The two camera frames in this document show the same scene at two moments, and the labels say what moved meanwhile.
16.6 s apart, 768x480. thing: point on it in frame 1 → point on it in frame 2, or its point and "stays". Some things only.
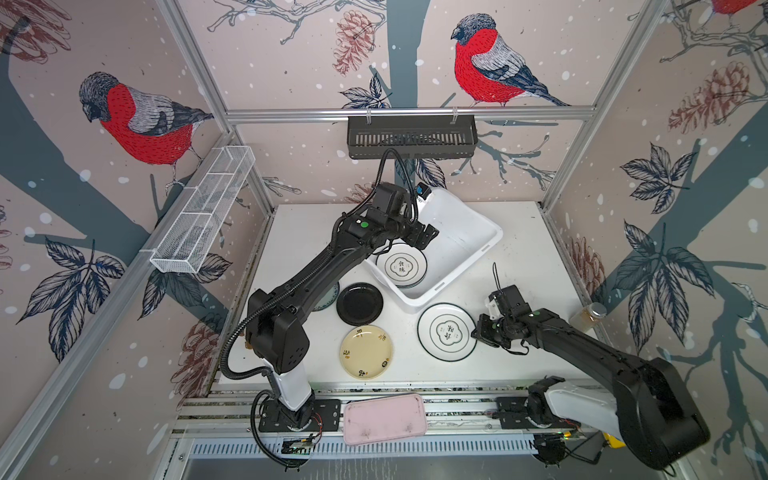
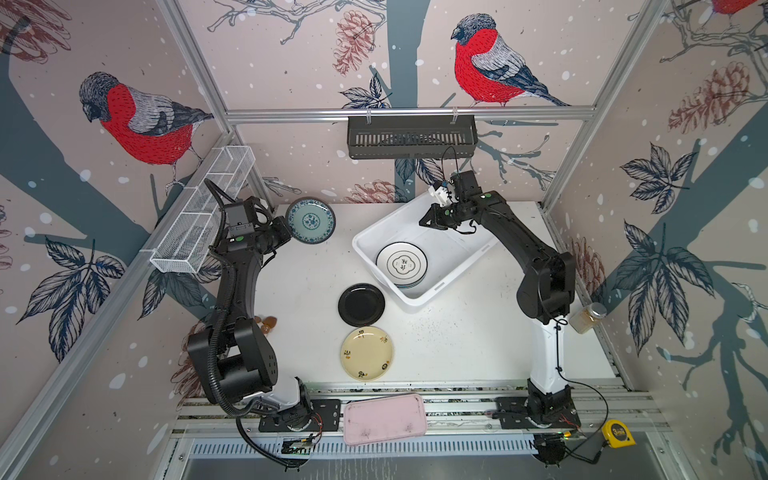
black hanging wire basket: [412, 139] stays
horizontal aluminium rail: [313, 115] stays
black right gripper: [481, 331] → [435, 211]
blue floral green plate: [329, 299] → [311, 220]
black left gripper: [427, 234] → [282, 228]
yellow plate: [366, 352] stays
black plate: [359, 304] stays
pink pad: [383, 418] stays
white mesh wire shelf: [188, 241] stays
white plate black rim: [445, 331] → [404, 263]
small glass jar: [587, 318] stays
